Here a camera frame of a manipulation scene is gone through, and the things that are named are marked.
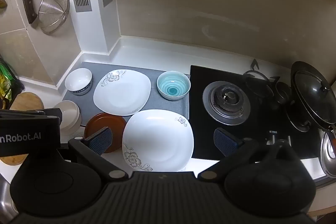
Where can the wooden cutting board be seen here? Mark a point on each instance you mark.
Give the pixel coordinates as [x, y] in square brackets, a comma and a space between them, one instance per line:
[29, 100]

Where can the square white floral plate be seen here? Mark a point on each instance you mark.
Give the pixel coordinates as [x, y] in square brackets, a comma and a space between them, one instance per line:
[122, 92]
[157, 140]

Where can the steel gas burner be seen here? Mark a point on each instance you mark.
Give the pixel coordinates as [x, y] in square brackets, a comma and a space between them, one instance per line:
[227, 102]

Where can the black wok with lid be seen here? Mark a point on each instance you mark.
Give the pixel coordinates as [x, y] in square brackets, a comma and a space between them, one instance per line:
[312, 90]

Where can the green snack bag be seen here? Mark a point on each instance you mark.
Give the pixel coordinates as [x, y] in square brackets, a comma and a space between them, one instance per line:
[18, 87]

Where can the black glass gas stove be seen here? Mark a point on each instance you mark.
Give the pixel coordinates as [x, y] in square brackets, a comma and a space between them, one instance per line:
[199, 129]

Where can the cream bowl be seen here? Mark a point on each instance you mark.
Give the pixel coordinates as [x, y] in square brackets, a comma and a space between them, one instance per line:
[69, 111]

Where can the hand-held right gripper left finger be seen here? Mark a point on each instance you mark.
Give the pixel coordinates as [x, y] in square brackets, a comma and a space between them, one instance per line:
[101, 140]

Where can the white bowl with blue pattern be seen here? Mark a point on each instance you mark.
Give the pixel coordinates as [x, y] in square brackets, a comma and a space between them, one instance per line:
[77, 79]

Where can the green packet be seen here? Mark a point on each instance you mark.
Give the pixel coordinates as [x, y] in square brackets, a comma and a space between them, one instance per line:
[4, 74]

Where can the brown round plate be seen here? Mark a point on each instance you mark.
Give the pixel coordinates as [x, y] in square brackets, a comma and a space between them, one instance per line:
[105, 120]

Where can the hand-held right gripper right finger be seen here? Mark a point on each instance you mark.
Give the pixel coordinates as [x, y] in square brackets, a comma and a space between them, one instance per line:
[225, 141]

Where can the steel sink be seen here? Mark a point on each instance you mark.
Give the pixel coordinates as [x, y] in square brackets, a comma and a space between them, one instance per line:
[5, 200]

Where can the steel pot lid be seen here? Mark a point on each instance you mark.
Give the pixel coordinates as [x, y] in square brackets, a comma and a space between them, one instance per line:
[329, 158]

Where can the teal swirl bowl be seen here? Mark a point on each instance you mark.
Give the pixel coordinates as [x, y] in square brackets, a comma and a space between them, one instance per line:
[173, 86]

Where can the grey drying mat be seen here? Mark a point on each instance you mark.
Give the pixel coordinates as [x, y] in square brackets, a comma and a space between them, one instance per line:
[154, 106]

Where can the stove knob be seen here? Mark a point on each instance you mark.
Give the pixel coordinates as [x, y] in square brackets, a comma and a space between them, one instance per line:
[288, 140]
[270, 140]

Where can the black pan support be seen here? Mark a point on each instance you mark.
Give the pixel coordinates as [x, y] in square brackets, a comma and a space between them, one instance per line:
[245, 77]

